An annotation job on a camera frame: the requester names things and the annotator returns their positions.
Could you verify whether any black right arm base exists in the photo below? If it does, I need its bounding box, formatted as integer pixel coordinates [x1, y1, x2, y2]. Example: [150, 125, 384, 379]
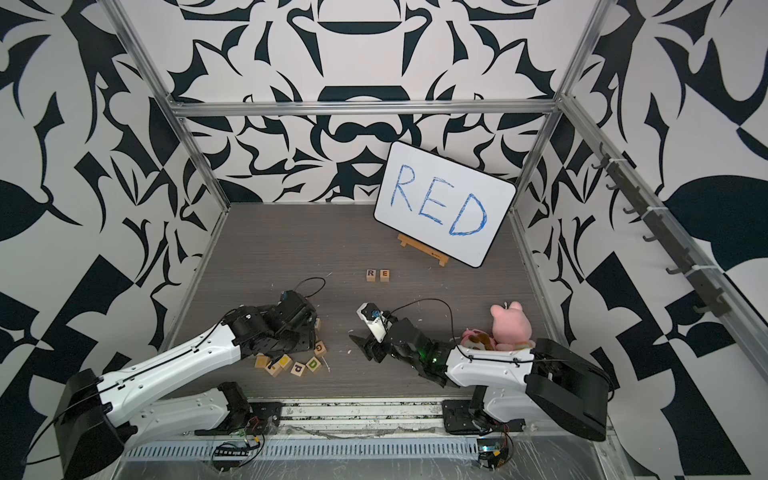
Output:
[441, 400, 526, 436]

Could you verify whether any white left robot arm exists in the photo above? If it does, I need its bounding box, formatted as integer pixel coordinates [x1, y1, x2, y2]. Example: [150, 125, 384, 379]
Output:
[53, 290, 317, 479]

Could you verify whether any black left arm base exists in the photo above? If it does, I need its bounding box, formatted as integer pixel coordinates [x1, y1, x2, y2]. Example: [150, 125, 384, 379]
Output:
[194, 401, 284, 437]

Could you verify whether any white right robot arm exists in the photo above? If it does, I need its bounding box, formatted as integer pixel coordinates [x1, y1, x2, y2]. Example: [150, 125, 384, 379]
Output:
[349, 316, 612, 442]

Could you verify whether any wooden block letter I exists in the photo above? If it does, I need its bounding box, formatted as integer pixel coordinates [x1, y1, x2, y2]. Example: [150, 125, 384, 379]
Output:
[265, 361, 284, 378]

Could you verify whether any wooden block letter G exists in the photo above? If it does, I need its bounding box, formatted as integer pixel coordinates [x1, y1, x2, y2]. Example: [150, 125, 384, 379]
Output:
[314, 341, 327, 358]

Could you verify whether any white whiteboard reading RED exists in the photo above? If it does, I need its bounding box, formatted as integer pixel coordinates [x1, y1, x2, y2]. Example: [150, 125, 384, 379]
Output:
[373, 142, 516, 268]

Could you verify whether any wooden block blue P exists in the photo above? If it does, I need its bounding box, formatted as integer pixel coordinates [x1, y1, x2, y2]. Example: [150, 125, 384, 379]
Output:
[290, 362, 307, 377]

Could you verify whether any wooden easel stand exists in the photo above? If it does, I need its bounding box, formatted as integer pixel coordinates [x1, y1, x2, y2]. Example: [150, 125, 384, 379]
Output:
[397, 234, 450, 267]

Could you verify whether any pink plush pig toy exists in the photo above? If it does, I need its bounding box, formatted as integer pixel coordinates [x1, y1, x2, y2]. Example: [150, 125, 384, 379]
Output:
[490, 301, 532, 351]

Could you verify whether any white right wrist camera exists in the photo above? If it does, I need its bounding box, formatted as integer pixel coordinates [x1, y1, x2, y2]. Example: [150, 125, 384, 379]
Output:
[357, 302, 390, 343]

